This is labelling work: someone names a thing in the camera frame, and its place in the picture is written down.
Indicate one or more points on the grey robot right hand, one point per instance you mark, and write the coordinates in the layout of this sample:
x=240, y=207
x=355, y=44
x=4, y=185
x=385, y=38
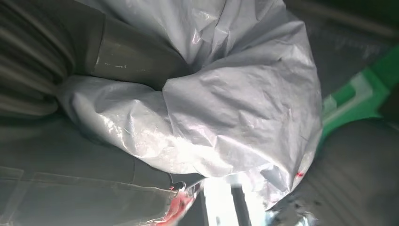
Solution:
x=68, y=187

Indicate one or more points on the green conveyor belt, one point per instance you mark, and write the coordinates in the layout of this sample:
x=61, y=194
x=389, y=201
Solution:
x=367, y=93

